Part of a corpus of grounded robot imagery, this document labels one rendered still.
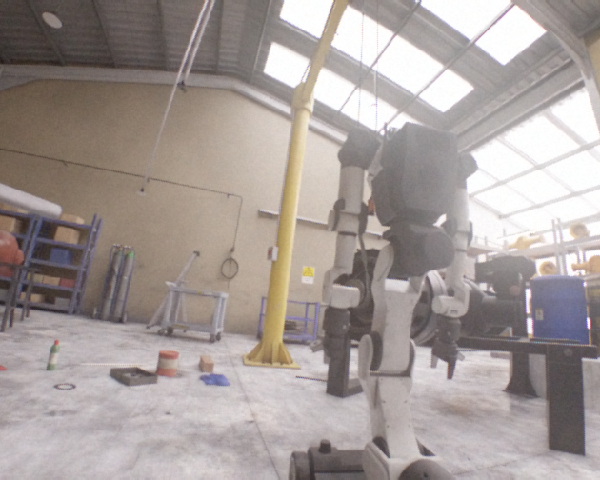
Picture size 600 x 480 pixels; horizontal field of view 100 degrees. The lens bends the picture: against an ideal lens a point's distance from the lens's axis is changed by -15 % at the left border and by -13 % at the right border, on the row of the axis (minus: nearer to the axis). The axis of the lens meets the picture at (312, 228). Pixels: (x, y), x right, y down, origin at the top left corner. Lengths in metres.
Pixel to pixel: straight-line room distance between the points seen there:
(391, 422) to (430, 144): 0.91
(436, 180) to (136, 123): 8.29
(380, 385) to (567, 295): 3.20
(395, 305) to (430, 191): 0.41
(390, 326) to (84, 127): 8.68
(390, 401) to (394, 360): 0.13
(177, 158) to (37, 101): 3.84
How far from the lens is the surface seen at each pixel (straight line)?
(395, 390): 1.15
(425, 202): 1.01
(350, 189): 1.02
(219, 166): 8.12
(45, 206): 0.88
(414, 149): 1.02
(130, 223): 7.81
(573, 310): 4.09
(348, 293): 1.01
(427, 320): 1.78
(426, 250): 0.88
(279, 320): 4.05
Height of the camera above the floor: 0.73
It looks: 16 degrees up
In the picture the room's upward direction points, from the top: 6 degrees clockwise
